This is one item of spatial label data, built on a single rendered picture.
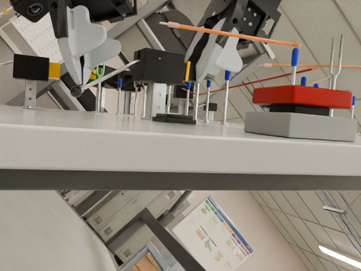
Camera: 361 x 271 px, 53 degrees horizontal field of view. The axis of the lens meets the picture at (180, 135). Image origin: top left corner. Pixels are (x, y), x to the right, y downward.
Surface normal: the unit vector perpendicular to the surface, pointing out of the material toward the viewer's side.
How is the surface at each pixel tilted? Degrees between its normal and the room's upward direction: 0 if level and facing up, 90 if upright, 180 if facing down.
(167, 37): 90
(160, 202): 90
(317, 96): 90
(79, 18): 109
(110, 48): 102
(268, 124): 138
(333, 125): 90
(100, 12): 127
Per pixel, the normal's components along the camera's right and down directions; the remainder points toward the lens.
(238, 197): 0.28, -0.02
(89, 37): -0.30, -0.17
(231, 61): 0.48, 0.00
